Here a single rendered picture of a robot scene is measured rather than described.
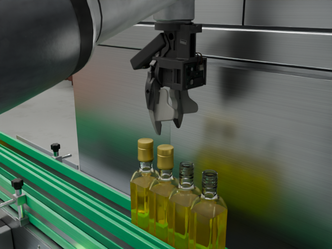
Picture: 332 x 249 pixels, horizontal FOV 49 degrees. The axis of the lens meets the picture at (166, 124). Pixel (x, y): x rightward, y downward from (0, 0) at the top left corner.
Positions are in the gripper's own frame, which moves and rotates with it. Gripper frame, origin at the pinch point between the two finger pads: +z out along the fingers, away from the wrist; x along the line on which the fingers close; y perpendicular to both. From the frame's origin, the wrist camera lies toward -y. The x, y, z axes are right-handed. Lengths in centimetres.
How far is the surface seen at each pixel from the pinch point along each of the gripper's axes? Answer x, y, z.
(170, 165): -0.6, 1.7, 8.4
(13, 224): -16, -44, 35
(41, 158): 3, -61, 26
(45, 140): 138, -316, 122
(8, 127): 130, -392, 122
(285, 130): 11.5, 20.0, -0.4
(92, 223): -6.4, -19.1, 28.4
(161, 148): -1.6, 0.3, 4.8
